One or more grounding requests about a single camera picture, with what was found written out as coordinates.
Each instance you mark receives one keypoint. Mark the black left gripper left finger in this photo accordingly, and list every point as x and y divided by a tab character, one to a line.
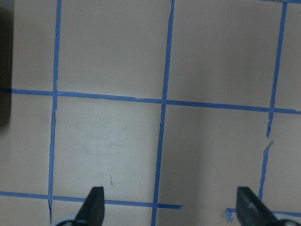
92	211

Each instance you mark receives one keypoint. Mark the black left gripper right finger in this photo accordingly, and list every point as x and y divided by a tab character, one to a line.
251	211

